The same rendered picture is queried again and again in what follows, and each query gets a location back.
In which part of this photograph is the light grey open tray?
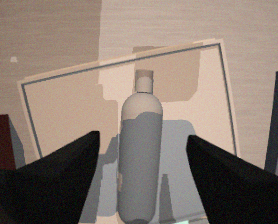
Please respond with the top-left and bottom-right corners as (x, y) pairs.
(264, 71), (278, 176)

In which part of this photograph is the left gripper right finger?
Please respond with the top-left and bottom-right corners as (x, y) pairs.
(186, 135), (278, 224)

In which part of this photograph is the red open box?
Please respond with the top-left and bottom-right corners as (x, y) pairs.
(0, 114), (16, 170)

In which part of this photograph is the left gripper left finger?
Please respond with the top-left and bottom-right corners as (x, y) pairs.
(0, 131), (100, 224)

